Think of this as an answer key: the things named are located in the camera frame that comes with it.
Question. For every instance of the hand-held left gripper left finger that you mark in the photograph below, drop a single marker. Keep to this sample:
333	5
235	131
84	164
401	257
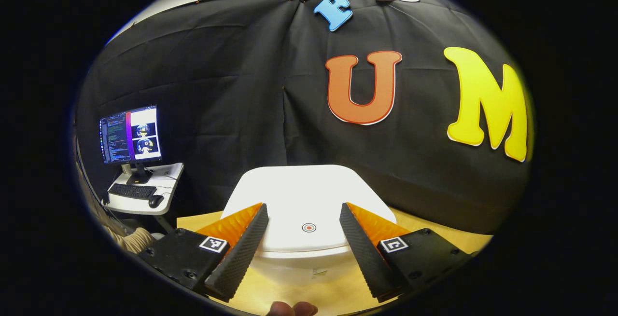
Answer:
241	258

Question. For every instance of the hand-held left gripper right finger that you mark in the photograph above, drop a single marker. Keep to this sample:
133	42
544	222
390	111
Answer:
364	258

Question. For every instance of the white desktop garbage bin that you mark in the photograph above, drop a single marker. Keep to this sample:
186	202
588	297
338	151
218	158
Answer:
304	195

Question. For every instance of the wooden desktop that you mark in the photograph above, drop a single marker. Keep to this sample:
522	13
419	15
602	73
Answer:
434	239

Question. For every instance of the black computer mouse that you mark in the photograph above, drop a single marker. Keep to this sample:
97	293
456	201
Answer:
155	201

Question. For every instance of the person's beige clothing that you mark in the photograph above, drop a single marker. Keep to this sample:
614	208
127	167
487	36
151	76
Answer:
135	240

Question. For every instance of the white side table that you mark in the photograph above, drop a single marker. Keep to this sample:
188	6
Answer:
166	176

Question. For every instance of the black keyboard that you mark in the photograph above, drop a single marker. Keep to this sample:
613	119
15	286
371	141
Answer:
133	191

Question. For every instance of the computer monitor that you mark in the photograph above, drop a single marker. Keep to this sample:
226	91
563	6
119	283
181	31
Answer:
130	135

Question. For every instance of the black backdrop cloth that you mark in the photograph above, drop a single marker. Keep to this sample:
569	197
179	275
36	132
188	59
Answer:
231	79

